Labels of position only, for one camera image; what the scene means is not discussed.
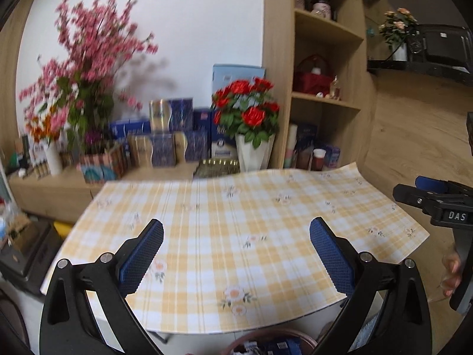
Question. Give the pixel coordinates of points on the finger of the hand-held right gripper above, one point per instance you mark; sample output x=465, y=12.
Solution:
x=432, y=184
x=417, y=198

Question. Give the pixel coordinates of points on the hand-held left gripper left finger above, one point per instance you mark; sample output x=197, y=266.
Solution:
x=142, y=255

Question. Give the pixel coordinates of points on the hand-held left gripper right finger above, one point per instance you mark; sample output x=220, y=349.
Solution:
x=330, y=255

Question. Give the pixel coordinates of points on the round trash basket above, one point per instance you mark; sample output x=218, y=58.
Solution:
x=236, y=344

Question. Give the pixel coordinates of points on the person's right hand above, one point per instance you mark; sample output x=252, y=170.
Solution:
x=452, y=270

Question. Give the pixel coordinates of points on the yellow object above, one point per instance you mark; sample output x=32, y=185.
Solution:
x=63, y=229

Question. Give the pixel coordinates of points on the yellow checked tablecloth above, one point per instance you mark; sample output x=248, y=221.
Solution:
x=221, y=210

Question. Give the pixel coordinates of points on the blue box on shelf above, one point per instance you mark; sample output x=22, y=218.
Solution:
x=308, y=135
x=333, y=157

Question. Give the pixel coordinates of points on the red paper cup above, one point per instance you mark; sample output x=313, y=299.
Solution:
x=318, y=161

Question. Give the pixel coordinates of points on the wooden fence flower planter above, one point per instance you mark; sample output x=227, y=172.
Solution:
x=103, y=166

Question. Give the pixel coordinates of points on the brown paper cup stack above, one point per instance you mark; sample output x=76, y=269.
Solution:
x=303, y=161

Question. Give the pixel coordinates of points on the stack of blue gift boxes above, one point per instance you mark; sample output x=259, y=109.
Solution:
x=162, y=151

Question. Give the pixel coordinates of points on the black plastic case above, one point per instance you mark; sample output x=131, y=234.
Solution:
x=33, y=259

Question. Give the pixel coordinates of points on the golden chocolate tray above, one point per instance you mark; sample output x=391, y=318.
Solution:
x=218, y=166

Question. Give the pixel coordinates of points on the pastel paper cup stack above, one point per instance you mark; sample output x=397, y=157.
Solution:
x=291, y=144

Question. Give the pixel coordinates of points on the black countertop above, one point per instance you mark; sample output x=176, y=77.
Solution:
x=406, y=67

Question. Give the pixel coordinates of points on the red rose plant white pot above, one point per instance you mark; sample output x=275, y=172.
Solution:
x=255, y=155

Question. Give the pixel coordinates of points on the small glass bottle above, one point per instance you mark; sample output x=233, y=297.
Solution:
x=335, y=88

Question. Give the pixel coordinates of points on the row of small bottles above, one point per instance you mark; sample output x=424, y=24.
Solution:
x=40, y=162

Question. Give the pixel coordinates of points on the black chair back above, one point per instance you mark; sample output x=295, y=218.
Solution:
x=443, y=44

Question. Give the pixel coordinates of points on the dark bottle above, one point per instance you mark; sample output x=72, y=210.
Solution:
x=25, y=151

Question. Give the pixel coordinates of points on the red gift basket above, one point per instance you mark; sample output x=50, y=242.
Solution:
x=312, y=81

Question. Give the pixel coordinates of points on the peach rose plant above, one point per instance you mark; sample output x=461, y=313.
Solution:
x=397, y=29

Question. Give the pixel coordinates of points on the light blue carton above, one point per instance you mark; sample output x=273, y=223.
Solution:
x=236, y=74

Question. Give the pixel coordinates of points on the wooden shelf unit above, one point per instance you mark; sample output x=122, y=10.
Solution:
x=277, y=44

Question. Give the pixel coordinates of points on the pink blossom branches in vase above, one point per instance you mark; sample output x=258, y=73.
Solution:
x=92, y=44

